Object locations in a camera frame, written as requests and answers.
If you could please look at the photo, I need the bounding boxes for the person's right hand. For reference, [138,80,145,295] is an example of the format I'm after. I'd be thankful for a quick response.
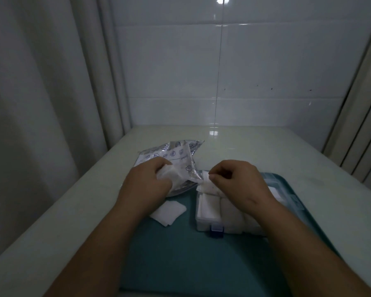
[208,160,282,214]

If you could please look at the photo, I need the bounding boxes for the person's left hand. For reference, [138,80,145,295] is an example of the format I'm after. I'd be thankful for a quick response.
[119,157,174,211]

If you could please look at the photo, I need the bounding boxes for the silver printed gauze packet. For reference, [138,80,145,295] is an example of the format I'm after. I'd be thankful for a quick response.
[135,139,205,199]

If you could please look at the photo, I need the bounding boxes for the white gauze pad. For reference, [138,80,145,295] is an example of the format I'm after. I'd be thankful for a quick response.
[149,200,187,228]
[196,170,224,196]

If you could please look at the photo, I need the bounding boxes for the person's right forearm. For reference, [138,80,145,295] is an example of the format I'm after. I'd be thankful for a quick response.
[244,198,371,297]

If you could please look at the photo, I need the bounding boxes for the person's left forearm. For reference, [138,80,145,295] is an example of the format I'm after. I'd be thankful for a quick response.
[43,196,168,297]

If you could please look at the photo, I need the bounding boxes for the clear plastic storage box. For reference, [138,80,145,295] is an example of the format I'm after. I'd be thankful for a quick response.
[194,172,304,239]

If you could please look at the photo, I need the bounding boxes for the stack of white gauze pads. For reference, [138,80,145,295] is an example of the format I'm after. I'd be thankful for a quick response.
[197,195,266,235]

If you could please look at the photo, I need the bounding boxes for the teal plastic tray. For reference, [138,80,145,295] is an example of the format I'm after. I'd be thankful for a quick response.
[119,172,344,297]

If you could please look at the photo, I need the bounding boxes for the white ribbed door frame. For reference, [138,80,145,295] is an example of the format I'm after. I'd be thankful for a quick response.
[322,15,371,190]

